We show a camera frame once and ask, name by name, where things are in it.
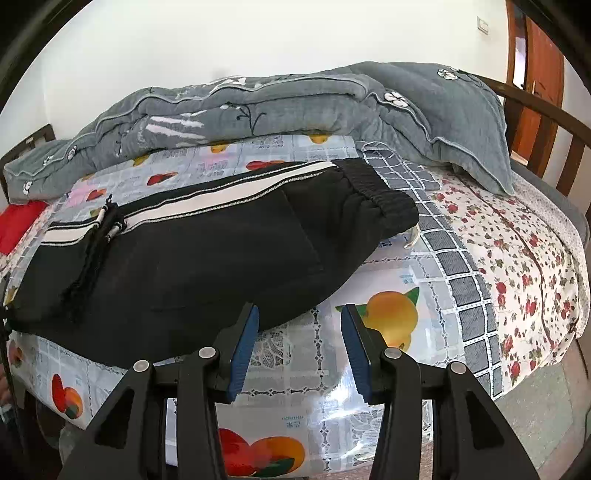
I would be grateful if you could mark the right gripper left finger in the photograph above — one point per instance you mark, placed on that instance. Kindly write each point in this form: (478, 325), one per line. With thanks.
(126, 438)

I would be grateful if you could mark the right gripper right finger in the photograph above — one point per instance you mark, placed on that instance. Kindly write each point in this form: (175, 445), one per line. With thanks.
(472, 438)

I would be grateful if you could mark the black striped pants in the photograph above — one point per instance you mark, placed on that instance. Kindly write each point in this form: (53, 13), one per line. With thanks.
(161, 276)

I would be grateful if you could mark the person left hand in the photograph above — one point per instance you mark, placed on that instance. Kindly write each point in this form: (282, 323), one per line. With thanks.
(6, 399)

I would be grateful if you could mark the fruit print plastic cover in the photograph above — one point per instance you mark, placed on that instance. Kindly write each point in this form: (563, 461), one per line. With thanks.
(299, 392)

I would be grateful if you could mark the red floral bed sheet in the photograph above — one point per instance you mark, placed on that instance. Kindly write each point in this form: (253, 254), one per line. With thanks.
(537, 283)

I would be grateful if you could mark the red pillow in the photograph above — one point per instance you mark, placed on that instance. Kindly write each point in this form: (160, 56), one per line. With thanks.
(15, 221)

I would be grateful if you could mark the grey floral quilt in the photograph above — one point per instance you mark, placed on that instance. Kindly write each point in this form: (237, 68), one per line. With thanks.
(427, 113)

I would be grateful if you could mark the brown wooden door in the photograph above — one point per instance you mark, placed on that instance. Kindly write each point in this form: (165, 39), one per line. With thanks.
(536, 66)

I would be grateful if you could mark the white wall switch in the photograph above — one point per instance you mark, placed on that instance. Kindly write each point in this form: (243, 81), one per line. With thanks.
(482, 26)

